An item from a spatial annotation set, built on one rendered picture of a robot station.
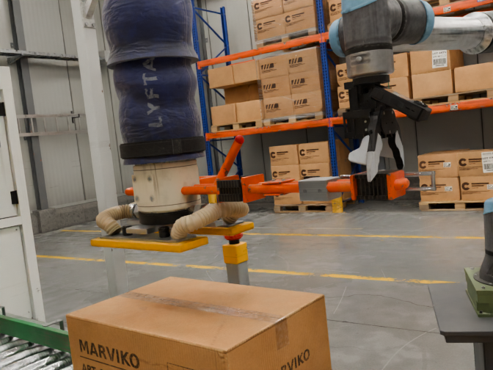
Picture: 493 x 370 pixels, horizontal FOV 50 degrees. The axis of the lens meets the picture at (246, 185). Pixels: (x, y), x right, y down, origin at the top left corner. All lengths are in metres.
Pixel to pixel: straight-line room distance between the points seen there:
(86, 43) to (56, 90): 7.46
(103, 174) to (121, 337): 3.02
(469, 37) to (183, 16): 0.76
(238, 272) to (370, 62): 1.12
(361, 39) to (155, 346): 0.82
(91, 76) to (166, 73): 3.06
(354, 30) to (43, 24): 11.14
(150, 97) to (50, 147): 10.26
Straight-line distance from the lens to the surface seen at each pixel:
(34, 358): 2.55
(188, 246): 1.24
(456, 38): 1.53
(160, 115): 1.32
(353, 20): 1.06
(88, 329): 1.51
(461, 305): 1.94
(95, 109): 4.34
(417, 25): 1.15
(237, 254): 1.93
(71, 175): 11.80
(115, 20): 1.37
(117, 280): 4.44
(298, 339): 1.35
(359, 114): 1.05
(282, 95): 9.42
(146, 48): 1.33
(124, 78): 1.36
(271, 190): 1.17
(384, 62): 1.05
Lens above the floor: 1.37
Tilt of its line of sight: 5 degrees down
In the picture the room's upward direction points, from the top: 6 degrees counter-clockwise
